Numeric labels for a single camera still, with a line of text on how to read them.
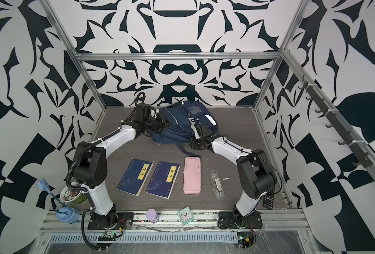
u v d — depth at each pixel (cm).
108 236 73
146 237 71
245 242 70
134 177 87
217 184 84
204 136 71
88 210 64
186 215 74
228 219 74
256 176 47
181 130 92
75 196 72
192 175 87
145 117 74
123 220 73
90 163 49
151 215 69
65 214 69
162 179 87
